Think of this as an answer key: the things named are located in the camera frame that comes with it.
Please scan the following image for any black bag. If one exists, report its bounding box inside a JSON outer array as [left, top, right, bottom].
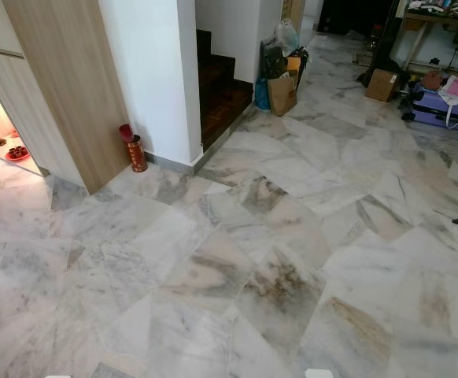
[[260, 41, 308, 80]]

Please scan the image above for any dark wooden staircase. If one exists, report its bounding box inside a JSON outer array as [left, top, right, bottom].
[[197, 29, 254, 150]]

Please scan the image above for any light wood cabinet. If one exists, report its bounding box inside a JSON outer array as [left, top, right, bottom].
[[0, 0, 131, 195]]

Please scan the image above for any blue bag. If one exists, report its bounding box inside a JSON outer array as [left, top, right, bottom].
[[254, 77, 271, 111]]

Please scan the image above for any red plate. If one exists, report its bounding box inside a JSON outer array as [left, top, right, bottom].
[[5, 144, 30, 162]]

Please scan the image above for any purple suitcase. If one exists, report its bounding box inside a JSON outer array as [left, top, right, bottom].
[[402, 85, 458, 132]]

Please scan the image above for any plain brown cardboard box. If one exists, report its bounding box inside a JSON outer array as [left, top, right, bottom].
[[364, 69, 401, 103]]

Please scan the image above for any white plastic bag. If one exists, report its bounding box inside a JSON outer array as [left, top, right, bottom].
[[275, 19, 300, 56]]

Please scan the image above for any brown paper bag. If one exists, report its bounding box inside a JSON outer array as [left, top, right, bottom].
[[268, 72, 298, 117]]

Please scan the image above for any red cylindrical holder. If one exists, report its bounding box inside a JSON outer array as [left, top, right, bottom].
[[119, 123, 149, 173]]

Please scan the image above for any cluttered wooden table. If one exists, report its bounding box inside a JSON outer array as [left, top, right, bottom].
[[401, 0, 458, 76]]

